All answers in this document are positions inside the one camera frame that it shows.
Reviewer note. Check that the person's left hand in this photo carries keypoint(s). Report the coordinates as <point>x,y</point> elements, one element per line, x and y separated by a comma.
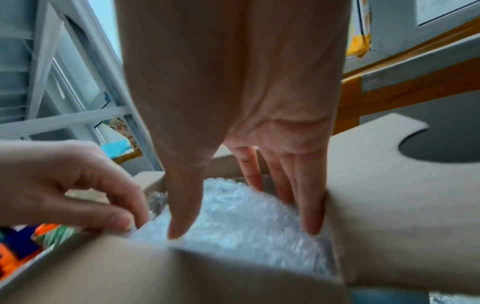
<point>56,184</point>

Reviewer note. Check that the person's right hand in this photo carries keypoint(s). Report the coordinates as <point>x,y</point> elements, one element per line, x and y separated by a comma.
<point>232,74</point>

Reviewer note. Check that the clear bubble wrap sheet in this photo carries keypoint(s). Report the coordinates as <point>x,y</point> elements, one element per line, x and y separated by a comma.
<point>243,225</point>
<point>157,203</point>
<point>453,298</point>

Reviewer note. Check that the brown cardboard box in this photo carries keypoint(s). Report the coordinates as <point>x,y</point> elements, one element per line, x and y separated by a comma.
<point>393,207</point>

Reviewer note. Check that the blue orange tape dispenser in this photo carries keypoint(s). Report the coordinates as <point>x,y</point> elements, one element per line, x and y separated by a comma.
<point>22,246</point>

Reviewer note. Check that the short yellow tape strip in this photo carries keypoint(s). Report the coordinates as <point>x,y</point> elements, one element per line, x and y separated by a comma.
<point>348,104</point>

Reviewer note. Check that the grey metal shelving rack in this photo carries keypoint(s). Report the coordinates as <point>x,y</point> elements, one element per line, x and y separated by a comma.
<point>45,59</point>

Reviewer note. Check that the white window sill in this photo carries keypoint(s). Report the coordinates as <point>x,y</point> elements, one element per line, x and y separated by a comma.
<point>412,69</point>

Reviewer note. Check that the long yellow tape strip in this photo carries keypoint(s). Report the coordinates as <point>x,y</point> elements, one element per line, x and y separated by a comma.
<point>412,92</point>
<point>412,49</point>

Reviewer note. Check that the white window frame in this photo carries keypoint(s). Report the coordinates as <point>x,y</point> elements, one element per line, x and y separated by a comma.
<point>393,26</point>

